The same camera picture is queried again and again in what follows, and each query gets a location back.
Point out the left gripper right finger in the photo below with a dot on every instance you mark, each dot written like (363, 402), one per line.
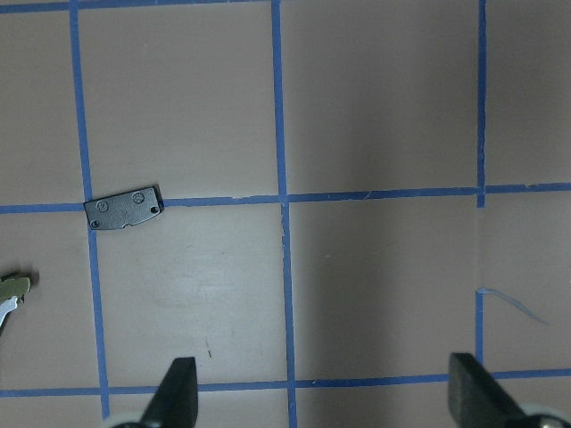
(476, 400)

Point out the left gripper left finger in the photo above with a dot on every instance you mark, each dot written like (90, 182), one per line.
(175, 403)

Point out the black brake pad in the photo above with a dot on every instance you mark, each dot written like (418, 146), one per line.
(132, 208)

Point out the green brake shoe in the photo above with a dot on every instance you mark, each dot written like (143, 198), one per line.
(15, 287)

